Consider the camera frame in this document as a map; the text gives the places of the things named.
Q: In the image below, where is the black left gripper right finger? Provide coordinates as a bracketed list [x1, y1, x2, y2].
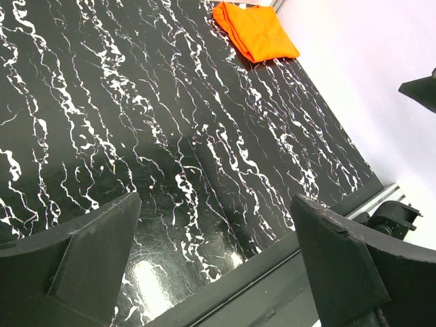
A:
[291, 195, 435, 326]

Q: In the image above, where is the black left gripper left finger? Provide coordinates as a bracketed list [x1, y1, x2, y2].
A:
[1, 193, 142, 326]

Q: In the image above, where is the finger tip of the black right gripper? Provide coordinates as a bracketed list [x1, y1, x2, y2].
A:
[399, 69, 436, 113]

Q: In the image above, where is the right arm base joint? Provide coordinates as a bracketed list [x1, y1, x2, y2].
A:
[353, 200, 422, 240]

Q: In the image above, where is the folded orange t shirt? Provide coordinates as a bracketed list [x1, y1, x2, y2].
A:
[213, 2, 300, 63]

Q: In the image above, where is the aluminium frame rail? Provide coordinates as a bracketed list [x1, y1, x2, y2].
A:
[345, 183, 411, 222]

